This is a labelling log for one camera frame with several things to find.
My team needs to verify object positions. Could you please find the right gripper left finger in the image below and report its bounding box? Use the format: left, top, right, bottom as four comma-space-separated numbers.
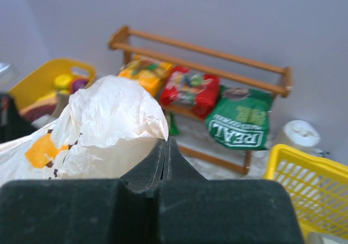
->
1, 140, 165, 243

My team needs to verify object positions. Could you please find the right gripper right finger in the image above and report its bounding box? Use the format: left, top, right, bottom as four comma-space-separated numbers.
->
158, 140, 304, 243

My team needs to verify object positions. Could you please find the orange plastic grocery bag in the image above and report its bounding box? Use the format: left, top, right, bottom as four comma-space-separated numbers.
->
1, 76, 169, 184

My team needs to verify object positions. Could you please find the green Real chips bag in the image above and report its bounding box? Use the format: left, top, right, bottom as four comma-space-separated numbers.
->
204, 86, 274, 151

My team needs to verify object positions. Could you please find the red chips bag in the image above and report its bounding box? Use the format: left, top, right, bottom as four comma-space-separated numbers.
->
160, 66, 220, 118

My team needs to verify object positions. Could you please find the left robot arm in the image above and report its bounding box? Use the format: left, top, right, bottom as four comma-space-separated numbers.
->
1, 92, 37, 143

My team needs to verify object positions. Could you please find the green white Chulz chips bag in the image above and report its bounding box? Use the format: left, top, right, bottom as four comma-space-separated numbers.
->
169, 112, 180, 136

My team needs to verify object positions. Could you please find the yellow mesh basket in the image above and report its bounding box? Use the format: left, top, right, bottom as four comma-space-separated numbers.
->
264, 144, 347, 239

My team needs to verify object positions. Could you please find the white paper roll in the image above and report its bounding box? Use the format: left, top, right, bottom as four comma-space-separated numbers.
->
274, 120, 321, 154

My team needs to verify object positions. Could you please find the purple onion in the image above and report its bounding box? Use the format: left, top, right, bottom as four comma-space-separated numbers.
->
70, 78, 89, 94

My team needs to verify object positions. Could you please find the yellow chips bag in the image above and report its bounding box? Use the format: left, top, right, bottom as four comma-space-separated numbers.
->
118, 54, 174, 97

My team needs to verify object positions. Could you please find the yellow round squash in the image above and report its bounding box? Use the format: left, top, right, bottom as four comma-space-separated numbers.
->
54, 74, 74, 90

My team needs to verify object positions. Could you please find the yellow plastic bin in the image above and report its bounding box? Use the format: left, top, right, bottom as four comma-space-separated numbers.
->
9, 58, 96, 113

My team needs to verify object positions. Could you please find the wooden shelf rack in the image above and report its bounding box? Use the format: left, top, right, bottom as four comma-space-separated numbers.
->
108, 26, 293, 175

